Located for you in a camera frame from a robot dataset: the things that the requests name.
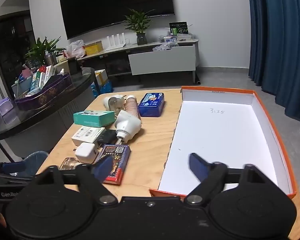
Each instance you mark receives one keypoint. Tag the clear glass bottle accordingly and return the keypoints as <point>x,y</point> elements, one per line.
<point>68,163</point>

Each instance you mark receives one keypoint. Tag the orange shoe box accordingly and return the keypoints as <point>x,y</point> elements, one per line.
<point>222,140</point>

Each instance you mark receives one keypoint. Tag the lavender plastic container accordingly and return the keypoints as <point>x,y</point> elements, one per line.
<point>5,106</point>

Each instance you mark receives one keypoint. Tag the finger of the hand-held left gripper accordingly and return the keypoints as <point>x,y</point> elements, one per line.
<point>10,178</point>
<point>13,167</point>

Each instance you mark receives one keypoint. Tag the purple patterned tray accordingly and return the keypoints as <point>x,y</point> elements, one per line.
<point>45,95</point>

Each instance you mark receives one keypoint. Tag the metal thermos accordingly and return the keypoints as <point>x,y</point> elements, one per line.
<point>50,58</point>

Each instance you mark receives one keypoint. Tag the yellow box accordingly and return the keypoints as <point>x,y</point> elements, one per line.
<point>93,48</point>

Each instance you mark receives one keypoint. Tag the green and black box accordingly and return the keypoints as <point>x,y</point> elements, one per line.
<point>178,28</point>

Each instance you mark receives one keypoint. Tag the white charger cube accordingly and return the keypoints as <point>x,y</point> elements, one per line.
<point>86,152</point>

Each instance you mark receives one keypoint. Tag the white plug-in device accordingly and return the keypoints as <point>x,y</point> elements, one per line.
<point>127,125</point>

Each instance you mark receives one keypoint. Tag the blue water bottle pack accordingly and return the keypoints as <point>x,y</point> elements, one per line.
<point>102,88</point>

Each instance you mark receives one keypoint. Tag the leafy potted plant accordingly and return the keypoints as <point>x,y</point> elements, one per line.
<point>42,47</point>

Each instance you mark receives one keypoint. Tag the blue curtain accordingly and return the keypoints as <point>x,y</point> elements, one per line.
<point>280,42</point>

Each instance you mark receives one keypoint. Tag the teal box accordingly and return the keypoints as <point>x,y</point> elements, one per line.
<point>93,118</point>

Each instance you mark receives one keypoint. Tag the black television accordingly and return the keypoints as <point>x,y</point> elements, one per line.
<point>115,5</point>

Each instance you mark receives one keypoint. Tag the white router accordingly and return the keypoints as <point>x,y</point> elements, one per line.
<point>116,42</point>

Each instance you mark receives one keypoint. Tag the black coffee table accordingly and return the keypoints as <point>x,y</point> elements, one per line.
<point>52,110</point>

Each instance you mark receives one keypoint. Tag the clear plastic bag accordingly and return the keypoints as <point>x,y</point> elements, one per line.
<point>165,47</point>

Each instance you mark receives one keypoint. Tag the blue tin box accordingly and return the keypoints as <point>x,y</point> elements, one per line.
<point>151,105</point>

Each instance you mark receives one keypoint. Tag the white TV stand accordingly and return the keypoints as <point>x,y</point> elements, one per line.
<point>162,60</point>

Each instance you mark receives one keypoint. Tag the blue trash bin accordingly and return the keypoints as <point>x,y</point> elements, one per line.
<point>36,162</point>

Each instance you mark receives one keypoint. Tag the potted plant in dark pot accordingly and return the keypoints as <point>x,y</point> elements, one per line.
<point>140,27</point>

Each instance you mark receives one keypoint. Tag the white adapter box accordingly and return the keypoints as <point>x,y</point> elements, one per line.
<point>87,135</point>

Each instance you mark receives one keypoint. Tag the white and yellow carton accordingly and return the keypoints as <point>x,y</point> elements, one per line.
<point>101,77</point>

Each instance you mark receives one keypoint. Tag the playing card box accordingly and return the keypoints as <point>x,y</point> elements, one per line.
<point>117,162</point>

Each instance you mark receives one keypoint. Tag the pile of medicine boxes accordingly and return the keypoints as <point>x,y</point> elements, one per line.
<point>40,80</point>

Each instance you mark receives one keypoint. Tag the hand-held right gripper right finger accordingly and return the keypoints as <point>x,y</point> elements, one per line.
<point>198,166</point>

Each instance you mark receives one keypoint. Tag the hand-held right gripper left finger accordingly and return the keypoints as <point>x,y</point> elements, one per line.
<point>103,168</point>

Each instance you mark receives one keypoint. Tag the white plastic bag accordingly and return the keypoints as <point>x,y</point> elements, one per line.
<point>75,48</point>

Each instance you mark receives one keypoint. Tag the pink bottle with white cap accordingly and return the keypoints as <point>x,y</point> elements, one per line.
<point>132,107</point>

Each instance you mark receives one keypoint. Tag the glass plug-in repellent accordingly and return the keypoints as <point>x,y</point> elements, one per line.
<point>112,102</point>

